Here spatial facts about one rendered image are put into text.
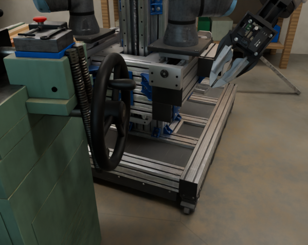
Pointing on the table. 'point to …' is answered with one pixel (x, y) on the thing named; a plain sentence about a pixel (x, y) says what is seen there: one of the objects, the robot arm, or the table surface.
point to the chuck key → (31, 32)
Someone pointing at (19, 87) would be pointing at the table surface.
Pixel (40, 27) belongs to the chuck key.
